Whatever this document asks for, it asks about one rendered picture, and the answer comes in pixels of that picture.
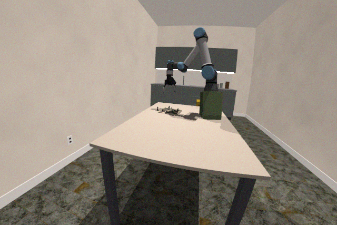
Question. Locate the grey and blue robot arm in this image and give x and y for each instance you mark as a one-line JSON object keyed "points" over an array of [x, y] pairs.
{"points": [[208, 71]]}

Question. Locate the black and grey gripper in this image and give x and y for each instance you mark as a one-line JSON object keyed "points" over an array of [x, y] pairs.
{"points": [[168, 82]]}

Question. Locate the cream and black chessboard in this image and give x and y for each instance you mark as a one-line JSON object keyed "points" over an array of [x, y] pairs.
{"points": [[175, 112]]}

